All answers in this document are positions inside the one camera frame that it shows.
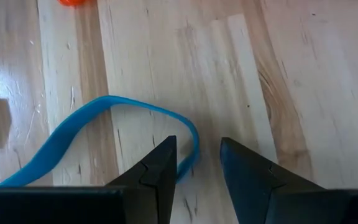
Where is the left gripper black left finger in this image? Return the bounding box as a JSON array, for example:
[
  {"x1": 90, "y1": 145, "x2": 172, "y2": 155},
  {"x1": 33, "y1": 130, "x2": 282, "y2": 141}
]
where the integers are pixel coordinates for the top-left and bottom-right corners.
[{"x1": 0, "y1": 135, "x2": 178, "y2": 224}]

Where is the teal blue tray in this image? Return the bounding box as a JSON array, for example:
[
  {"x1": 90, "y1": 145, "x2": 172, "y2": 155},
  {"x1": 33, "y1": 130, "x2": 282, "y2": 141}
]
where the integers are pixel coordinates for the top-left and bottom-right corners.
[{"x1": 0, "y1": 95, "x2": 201, "y2": 187}]

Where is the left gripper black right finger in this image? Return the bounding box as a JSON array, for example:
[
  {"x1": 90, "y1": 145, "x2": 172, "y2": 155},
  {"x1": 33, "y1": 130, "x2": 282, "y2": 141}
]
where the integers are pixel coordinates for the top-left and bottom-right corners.
[{"x1": 219, "y1": 137, "x2": 358, "y2": 224}]

